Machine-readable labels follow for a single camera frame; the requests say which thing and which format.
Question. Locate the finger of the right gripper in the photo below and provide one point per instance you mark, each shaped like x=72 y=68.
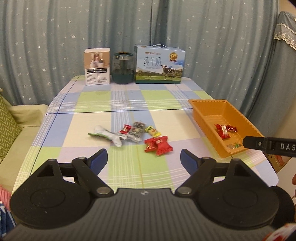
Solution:
x=258 y=143

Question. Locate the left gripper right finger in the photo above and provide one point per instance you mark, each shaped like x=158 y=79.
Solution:
x=200 y=171

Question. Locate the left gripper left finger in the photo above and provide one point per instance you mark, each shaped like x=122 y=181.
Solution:
x=87 y=171

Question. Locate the white green wrapper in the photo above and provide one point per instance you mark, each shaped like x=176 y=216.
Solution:
x=116 y=138

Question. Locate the large red candy packet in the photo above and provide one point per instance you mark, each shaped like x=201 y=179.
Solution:
x=163 y=146

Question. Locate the yellow green candy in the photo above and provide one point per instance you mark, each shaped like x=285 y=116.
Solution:
x=152 y=131

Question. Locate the grey black snack packet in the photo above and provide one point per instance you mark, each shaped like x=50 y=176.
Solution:
x=136 y=132

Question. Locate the clear wrapped candy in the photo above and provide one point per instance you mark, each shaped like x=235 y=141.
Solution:
x=234 y=146

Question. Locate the red candy in tray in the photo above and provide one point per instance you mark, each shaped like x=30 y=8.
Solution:
x=231 y=128
x=222 y=132

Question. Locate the orange plastic tray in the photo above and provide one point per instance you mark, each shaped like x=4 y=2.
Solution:
x=210 y=112

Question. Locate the small red white candy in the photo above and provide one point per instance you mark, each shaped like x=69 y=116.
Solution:
x=126 y=128

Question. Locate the plaid tablecloth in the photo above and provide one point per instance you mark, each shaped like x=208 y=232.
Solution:
x=78 y=108

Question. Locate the green sofa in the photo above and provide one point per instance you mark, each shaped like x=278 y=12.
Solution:
x=29 y=118

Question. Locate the green zigzag cushion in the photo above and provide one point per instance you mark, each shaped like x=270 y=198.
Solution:
x=10 y=129

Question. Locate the blue star curtain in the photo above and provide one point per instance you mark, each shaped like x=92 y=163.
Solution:
x=230 y=48

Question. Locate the small beige product box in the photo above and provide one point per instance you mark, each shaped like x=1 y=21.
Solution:
x=97 y=66

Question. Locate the dark green glass jar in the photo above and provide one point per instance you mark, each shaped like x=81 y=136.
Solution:
x=123 y=68

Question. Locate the blue milk carton box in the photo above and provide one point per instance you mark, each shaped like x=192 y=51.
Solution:
x=158 y=64

